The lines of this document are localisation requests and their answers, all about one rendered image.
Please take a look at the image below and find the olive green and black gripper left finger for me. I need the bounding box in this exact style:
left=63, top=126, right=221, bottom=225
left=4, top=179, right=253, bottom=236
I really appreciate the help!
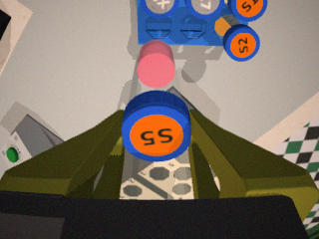
left=0, top=110, right=125, bottom=199

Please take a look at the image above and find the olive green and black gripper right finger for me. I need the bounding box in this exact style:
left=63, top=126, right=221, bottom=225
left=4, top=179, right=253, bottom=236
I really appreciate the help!
left=188, top=110, right=319, bottom=222

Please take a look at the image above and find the blue-capped tube with grey dot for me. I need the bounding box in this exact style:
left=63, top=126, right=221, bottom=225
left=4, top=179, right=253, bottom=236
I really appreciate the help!
left=141, top=0, right=179, bottom=19

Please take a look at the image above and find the blue sample tube rack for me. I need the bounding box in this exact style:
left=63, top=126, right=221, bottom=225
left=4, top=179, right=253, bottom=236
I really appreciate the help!
left=137, top=0, right=232, bottom=46

